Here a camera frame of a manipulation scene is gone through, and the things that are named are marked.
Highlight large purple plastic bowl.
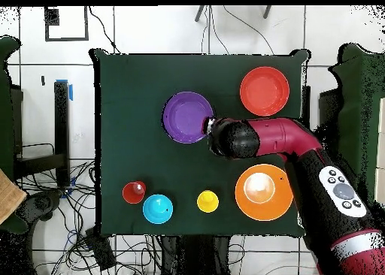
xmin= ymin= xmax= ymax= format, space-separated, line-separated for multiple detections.
xmin=162 ymin=91 xmax=215 ymax=144

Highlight orange shallow plastic bowl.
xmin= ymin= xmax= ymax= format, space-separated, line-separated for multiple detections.
xmin=239 ymin=65 xmax=290 ymax=117

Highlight yellow plastic cup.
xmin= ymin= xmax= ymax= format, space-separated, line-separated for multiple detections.
xmin=196 ymin=189 xmax=220 ymax=213

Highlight dark green tablecloth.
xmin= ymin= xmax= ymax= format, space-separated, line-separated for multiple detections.
xmin=89 ymin=47 xmax=311 ymax=237

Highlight small cyan plastic bowl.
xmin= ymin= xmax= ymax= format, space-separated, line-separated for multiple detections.
xmin=142 ymin=194 xmax=174 ymax=225

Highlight large yellow plastic bowl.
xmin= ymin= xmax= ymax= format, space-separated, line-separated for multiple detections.
xmin=235 ymin=163 xmax=295 ymax=222

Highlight orange-red plastic cup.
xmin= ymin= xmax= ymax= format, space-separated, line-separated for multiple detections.
xmin=122 ymin=180 xmax=147 ymax=204

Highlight green cloth side table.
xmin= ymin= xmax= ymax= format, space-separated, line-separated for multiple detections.
xmin=0 ymin=35 xmax=29 ymax=234
xmin=326 ymin=43 xmax=385 ymax=228

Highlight black power strip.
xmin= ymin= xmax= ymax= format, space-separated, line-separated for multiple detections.
xmin=84 ymin=226 xmax=117 ymax=271

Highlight white boxes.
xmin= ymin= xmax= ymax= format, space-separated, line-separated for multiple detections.
xmin=374 ymin=96 xmax=385 ymax=210

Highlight thin black cable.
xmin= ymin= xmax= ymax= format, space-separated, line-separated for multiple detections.
xmin=222 ymin=5 xmax=275 ymax=56

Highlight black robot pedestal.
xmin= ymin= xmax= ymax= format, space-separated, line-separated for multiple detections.
xmin=160 ymin=234 xmax=233 ymax=275

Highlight black square frame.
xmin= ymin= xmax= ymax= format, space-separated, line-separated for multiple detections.
xmin=44 ymin=6 xmax=90 ymax=42

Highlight black cable tangle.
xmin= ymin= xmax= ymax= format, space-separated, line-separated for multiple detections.
xmin=14 ymin=159 xmax=162 ymax=275

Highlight black pedestal leg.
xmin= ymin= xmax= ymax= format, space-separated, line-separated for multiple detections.
xmin=13 ymin=189 xmax=64 ymax=223

